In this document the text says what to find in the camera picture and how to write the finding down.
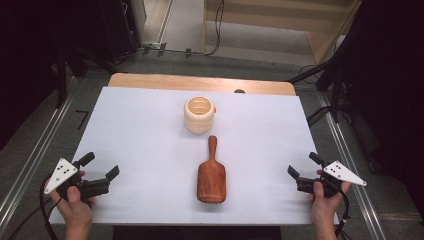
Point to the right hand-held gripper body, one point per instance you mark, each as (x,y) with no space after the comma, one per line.
(330,186)

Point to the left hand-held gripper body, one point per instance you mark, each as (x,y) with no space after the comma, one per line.
(95,187)

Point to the wooden spatula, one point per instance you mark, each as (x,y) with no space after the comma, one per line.
(211,181)

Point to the cream ribbed cup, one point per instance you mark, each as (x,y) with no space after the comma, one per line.
(199,125)

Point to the person's right hand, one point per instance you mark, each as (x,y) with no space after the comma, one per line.
(323,210)

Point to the person's left hand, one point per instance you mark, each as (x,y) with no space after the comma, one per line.
(75,211)

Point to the white board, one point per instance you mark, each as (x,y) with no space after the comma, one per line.
(140,140)

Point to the black metal stand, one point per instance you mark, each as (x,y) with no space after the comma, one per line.
(336,86)
(61,76)

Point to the black curtain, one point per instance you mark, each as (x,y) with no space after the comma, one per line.
(390,83)
(23,66)

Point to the light wooden table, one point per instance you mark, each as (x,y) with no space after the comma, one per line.
(166,81)

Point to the black cabinet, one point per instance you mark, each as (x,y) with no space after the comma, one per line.
(118,26)

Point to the metal floor rail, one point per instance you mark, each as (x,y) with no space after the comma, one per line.
(353,186)
(36,153)

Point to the light wooden shelf frame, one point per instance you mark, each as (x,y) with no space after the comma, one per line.
(266,15)

